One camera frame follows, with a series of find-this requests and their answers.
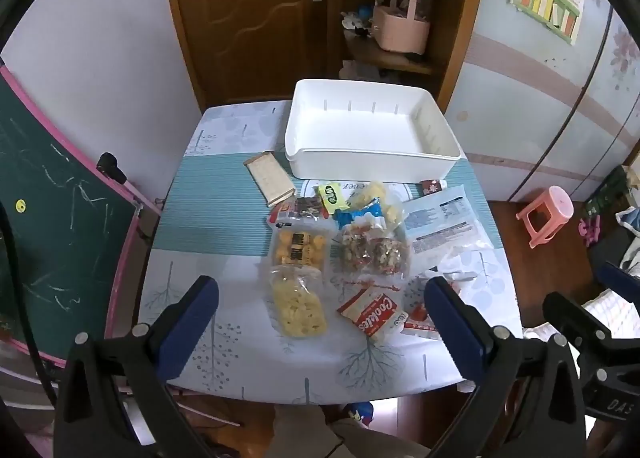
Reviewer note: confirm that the pale puffs clear bag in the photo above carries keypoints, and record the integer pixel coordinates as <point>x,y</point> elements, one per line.
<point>389,202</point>

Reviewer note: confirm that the red white small packet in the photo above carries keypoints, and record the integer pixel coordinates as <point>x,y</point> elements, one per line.
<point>419,322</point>

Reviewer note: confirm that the pink plastic stool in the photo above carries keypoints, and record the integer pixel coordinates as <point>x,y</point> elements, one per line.
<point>546,215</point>

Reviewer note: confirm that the wooden corner shelf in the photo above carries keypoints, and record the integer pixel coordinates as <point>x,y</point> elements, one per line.
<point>357,55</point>

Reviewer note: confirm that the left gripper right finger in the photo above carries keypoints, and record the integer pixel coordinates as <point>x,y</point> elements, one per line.
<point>526,401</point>

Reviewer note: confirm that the red dark snack packet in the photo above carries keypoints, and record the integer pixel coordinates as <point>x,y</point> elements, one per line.
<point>297,211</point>

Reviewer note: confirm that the brown snowflake snack packet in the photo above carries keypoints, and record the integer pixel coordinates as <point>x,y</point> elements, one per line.
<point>431,186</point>

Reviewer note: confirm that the wooden door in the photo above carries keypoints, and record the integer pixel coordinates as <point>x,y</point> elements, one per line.
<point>240,51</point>

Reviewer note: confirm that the yellow chips clear bag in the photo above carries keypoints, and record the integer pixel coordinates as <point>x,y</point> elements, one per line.
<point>297,298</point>

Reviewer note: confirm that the green yellow snack packet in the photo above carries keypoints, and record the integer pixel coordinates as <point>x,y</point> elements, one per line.
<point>332,197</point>

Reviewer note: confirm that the red white cookies packet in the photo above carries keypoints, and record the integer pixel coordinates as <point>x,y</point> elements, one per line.
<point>376,314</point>

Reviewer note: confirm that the green chalkboard pink frame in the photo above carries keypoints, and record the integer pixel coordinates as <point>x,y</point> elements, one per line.
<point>82,241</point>

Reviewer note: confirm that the brown cracker pack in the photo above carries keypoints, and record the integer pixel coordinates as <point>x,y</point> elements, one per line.
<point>271,179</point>

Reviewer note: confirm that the mixed nuts clear bag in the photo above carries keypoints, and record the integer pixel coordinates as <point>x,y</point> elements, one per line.
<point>366,248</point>

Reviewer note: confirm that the white plastic storage bin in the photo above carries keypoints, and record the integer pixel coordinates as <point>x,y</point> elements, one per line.
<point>343,130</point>

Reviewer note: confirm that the blue snack packet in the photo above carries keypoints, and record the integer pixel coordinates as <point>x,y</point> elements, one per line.
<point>371,213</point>

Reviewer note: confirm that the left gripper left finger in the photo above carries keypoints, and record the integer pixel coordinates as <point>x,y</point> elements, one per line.
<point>113,400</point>

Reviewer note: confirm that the pink handled basket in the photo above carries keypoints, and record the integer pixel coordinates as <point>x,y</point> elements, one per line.
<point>398,28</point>

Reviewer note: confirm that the large white blue bag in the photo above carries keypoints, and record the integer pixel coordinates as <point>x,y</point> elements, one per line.
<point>443,224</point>

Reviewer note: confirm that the yellow cakes clear tray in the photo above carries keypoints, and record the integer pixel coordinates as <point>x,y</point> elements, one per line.
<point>300,246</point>

